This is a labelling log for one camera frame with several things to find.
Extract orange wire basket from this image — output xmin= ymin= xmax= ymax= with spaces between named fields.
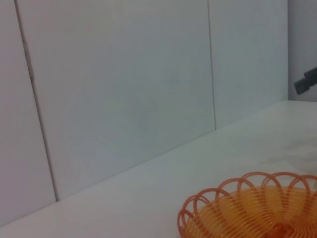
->
xmin=177 ymin=171 xmax=317 ymax=238

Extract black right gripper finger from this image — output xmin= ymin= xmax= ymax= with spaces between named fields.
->
xmin=293 ymin=66 xmax=317 ymax=95

